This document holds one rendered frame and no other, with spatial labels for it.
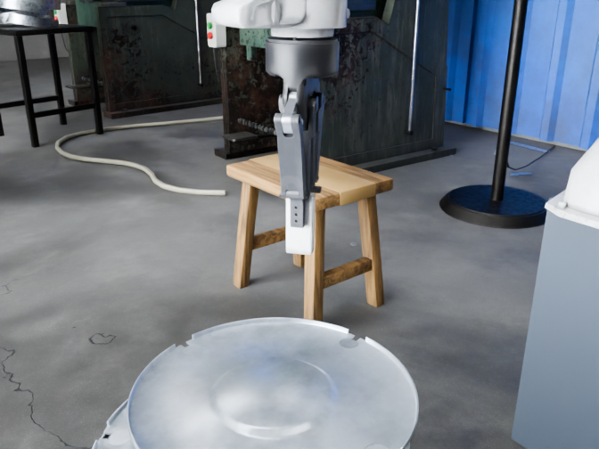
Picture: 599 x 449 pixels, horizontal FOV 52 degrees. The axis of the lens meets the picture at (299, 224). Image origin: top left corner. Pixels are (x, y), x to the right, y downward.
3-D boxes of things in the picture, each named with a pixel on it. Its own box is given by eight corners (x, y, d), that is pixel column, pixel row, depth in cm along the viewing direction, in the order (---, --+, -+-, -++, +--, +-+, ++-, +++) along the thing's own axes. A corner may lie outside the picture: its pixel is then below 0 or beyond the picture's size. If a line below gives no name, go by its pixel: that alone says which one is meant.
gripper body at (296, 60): (330, 39, 57) (327, 136, 61) (346, 33, 65) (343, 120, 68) (253, 36, 59) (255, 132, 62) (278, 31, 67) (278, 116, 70)
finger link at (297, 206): (306, 181, 67) (299, 190, 64) (305, 224, 68) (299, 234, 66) (292, 180, 67) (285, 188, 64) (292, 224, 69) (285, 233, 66)
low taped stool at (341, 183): (230, 285, 164) (225, 163, 152) (299, 261, 178) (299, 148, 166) (314, 338, 139) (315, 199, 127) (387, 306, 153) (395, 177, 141)
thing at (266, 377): (283, 575, 44) (283, 567, 44) (69, 404, 61) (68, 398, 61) (470, 387, 64) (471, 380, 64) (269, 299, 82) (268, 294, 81)
